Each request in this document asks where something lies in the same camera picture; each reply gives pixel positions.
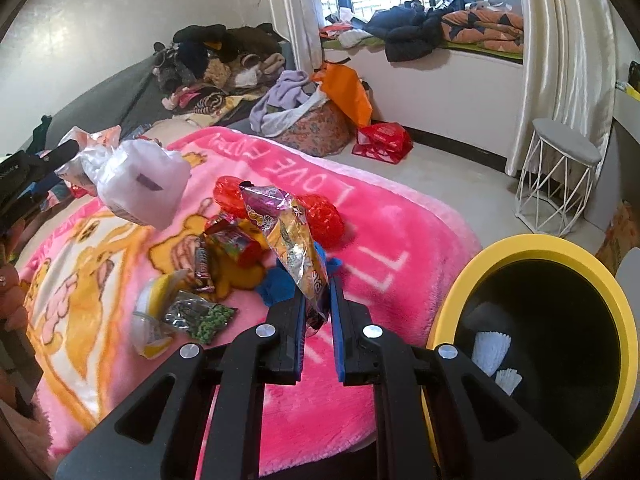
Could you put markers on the grey mattress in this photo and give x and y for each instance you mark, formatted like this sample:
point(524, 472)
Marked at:
point(115, 95)

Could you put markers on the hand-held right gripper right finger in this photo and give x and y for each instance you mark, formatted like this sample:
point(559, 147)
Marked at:
point(338, 332)

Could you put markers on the wide cream curtain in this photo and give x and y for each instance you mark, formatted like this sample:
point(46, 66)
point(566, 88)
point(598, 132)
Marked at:
point(555, 60)

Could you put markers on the orange patterned quilt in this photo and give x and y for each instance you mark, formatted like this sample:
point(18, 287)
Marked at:
point(480, 30)

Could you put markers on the red candy packet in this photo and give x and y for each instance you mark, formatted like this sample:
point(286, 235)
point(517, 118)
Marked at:
point(235, 242)

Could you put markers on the yellow trash bin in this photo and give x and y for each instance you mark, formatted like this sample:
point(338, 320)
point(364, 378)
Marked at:
point(500, 255)

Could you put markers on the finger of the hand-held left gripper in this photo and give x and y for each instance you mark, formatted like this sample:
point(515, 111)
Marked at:
point(64, 150)

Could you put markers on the dark green cloth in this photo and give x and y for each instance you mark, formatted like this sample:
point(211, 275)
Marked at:
point(41, 132)

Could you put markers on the narrow cream curtain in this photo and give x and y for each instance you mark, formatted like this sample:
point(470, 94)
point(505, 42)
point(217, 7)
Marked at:
point(295, 15)

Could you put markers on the person's left hand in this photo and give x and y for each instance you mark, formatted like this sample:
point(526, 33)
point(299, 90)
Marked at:
point(11, 300)

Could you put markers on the pile of clothes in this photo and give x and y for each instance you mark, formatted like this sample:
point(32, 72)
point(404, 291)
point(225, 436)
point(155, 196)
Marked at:
point(220, 65)

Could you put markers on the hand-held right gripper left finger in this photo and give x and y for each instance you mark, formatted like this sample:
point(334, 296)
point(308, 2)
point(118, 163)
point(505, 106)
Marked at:
point(299, 332)

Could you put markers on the orange bag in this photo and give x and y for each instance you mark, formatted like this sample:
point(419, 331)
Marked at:
point(345, 92)

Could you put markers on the white pleated paper cup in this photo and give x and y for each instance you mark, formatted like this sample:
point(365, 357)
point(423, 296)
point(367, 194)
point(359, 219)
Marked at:
point(509, 381)
point(490, 352)

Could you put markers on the brown candy bar wrapper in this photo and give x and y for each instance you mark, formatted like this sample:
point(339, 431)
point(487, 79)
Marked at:
point(204, 265)

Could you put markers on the red plastic bag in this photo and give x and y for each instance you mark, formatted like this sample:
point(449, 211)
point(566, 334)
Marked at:
point(382, 142)

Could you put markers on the white plastic bag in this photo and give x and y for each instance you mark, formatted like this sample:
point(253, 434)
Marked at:
point(145, 182)

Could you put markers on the purple cloth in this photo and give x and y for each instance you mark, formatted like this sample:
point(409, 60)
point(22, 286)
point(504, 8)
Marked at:
point(287, 87)

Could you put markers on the silver foil snack wrapper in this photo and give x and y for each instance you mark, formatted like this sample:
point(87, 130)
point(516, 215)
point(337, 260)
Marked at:
point(295, 250)

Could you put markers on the pink printed bear blanket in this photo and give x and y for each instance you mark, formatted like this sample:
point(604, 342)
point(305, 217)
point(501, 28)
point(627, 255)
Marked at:
point(400, 260)

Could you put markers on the dark padded jacket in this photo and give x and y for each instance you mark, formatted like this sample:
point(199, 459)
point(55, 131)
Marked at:
point(405, 35)

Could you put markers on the green pea snack packet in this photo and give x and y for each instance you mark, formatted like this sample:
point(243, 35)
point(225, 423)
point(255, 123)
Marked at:
point(210, 317)

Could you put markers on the red cellophane wrapper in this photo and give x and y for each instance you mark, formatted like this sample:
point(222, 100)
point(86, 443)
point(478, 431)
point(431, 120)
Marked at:
point(230, 197)
point(325, 220)

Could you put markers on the white and orange clothes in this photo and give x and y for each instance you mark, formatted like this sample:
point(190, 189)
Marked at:
point(347, 35)

